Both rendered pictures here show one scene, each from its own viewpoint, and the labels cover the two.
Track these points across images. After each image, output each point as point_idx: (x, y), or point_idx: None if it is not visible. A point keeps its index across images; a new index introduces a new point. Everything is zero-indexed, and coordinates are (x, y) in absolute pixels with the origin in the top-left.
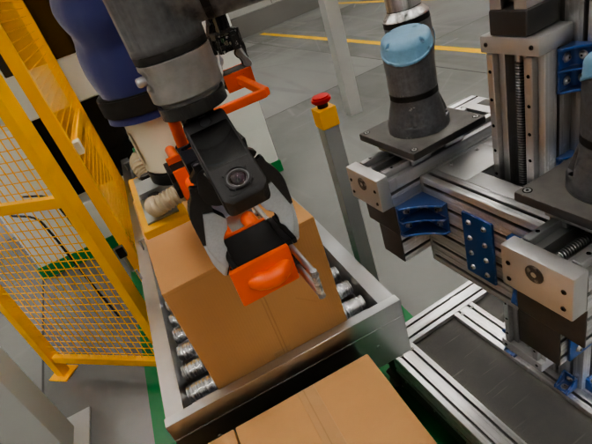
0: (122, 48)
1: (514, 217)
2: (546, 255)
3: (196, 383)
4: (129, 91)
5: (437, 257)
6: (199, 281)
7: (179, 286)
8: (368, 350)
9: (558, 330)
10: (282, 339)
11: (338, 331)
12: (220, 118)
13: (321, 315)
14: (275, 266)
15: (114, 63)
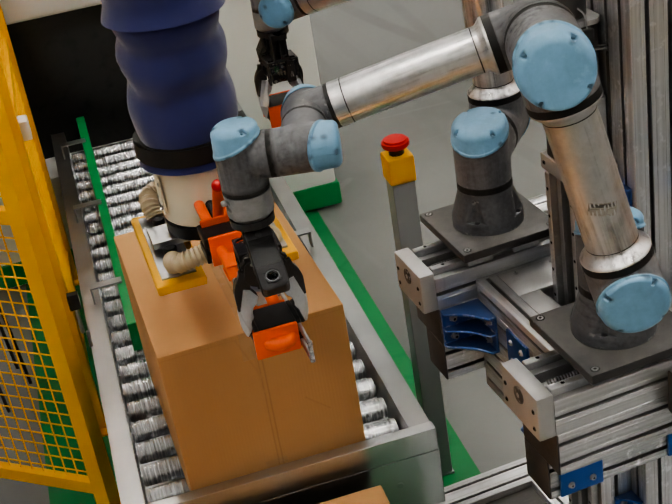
0: (178, 105)
1: (541, 343)
2: (529, 379)
3: (161, 487)
4: (174, 144)
5: (489, 383)
6: (200, 352)
7: (177, 353)
8: (386, 486)
9: (546, 458)
10: (279, 446)
11: (350, 451)
12: (268, 233)
13: (333, 427)
14: (285, 335)
15: (167, 118)
